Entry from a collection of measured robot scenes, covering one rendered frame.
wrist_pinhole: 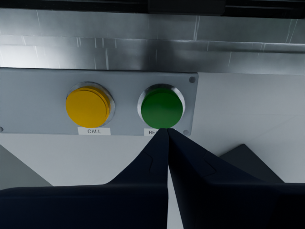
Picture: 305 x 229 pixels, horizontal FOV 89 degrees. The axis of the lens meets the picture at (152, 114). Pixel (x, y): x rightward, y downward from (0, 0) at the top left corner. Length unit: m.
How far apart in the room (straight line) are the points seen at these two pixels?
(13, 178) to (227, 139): 1.87
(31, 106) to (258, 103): 0.32
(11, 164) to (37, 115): 1.69
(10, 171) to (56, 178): 1.56
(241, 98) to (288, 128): 0.12
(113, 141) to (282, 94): 0.30
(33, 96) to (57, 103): 0.02
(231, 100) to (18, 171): 1.81
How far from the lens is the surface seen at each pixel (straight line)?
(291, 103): 0.35
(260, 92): 0.31
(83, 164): 0.35
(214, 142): 0.32
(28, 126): 0.21
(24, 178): 1.92
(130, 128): 0.17
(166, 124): 0.15
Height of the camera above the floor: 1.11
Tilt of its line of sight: 68 degrees down
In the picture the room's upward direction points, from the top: 178 degrees clockwise
